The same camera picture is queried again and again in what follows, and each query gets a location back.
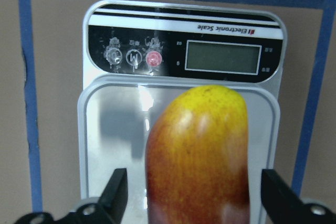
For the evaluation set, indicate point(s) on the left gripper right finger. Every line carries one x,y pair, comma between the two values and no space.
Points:
280,202

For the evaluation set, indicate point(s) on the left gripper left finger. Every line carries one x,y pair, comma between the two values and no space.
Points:
114,198

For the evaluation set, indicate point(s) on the red yellow mango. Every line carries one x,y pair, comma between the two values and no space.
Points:
196,159

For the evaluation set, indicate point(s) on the digital kitchen scale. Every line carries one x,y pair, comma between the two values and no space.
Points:
138,56

